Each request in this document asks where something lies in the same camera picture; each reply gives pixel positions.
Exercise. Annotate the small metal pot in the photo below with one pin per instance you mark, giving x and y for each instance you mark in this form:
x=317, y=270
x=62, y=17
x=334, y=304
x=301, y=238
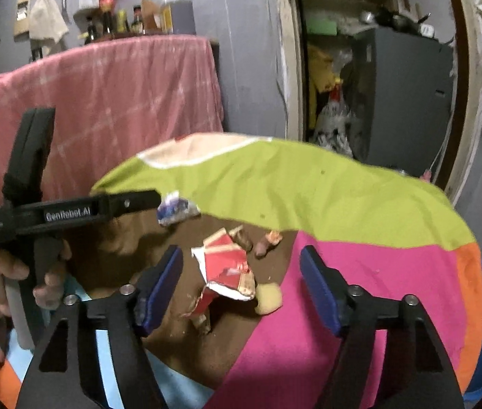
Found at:
x=367, y=17

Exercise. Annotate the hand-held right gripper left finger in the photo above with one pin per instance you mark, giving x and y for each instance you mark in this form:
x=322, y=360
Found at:
x=166, y=285

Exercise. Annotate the small orange wrapper scrap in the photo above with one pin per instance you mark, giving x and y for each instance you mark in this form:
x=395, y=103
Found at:
x=267, y=243

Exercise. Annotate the red white carton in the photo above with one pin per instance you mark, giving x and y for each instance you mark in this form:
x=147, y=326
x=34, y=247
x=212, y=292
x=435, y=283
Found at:
x=228, y=268

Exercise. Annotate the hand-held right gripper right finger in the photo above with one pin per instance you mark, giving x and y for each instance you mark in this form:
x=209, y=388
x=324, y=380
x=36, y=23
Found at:
x=322, y=294

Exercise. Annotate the grey metal cabinet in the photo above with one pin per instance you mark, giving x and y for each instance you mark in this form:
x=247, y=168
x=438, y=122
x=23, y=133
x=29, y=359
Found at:
x=403, y=93

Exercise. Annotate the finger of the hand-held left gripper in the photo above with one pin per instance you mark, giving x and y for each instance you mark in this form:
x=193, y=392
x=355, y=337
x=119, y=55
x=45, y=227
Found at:
x=134, y=204

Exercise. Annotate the pink checked cloth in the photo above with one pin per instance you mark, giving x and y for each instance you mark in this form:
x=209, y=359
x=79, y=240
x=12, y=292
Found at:
x=117, y=93

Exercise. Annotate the green box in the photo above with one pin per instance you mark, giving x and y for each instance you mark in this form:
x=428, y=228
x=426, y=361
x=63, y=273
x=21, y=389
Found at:
x=322, y=27

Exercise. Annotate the brown paper carton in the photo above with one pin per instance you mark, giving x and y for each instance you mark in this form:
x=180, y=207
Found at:
x=151, y=17

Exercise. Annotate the white blue wrapper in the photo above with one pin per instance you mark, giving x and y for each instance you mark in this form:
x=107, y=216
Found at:
x=177, y=213

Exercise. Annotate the wooden door frame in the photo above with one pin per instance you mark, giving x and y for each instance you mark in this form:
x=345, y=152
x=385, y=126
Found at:
x=292, y=72

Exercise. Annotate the pale yellow spongy lump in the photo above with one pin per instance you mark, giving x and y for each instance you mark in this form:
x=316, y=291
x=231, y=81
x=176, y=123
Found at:
x=270, y=299

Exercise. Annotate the black wok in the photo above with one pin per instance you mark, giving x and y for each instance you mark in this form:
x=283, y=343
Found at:
x=398, y=21

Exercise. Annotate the person's left hand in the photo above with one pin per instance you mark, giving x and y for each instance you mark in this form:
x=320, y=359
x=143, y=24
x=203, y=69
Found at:
x=2, y=264

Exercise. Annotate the yellow bag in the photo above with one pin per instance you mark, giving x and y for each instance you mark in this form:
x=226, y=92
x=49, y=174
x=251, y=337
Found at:
x=319, y=72

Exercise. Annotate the beige hanging cloth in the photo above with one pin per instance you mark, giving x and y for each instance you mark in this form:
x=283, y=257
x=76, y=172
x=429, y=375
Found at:
x=47, y=17

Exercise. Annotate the colourful patchwork blanket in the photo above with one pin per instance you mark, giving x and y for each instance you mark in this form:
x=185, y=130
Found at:
x=351, y=221

